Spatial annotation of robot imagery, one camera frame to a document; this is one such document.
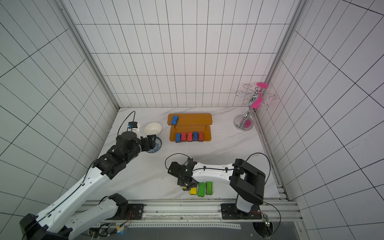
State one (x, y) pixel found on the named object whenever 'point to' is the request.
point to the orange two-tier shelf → (200, 122)
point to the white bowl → (153, 128)
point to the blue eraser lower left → (178, 137)
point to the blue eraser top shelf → (174, 120)
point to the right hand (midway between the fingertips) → (179, 186)
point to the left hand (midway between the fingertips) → (148, 139)
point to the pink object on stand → (257, 103)
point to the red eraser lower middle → (189, 136)
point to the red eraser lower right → (201, 136)
